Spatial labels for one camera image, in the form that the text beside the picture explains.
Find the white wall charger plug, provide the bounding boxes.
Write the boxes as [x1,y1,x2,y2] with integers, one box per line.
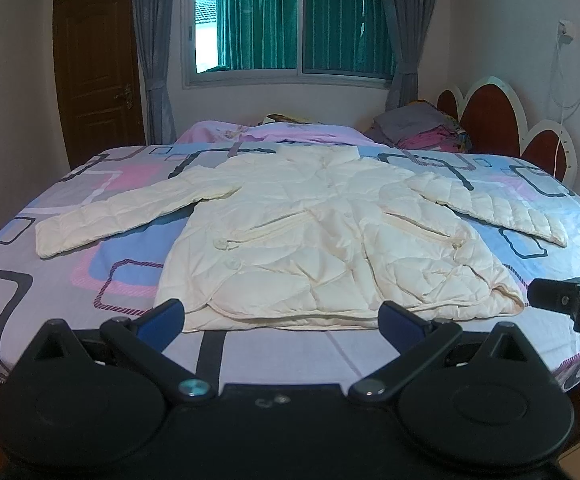
[558,20,576,44]

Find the patterned pastel bed sheet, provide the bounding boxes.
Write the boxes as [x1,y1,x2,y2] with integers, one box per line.
[0,143,580,386]

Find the pink blanket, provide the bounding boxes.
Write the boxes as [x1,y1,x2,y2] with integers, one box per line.
[177,120,378,146]

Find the grey left curtain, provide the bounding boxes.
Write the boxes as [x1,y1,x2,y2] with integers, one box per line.
[132,0,176,144]

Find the cream quilted puffer jacket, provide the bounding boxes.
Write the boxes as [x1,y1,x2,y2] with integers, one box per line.
[36,145,568,333]

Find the brown wooden door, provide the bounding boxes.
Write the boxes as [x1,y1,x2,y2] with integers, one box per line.
[52,0,145,168]

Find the window with green curtain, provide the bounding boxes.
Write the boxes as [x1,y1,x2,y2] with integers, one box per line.
[181,0,396,84]

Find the pile of folded clothes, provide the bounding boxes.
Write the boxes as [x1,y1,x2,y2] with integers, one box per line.
[363,101,472,153]

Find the red white scalloped headboard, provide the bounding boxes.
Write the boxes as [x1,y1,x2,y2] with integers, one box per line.
[436,76,578,188]

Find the white charging cable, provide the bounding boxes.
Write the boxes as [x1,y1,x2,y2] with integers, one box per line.
[546,0,580,176]

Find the grey right curtain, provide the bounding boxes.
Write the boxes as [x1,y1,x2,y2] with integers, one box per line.
[383,0,436,110]

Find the grey curtain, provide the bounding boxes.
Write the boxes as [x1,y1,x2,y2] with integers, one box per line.
[383,0,436,110]
[132,0,176,144]

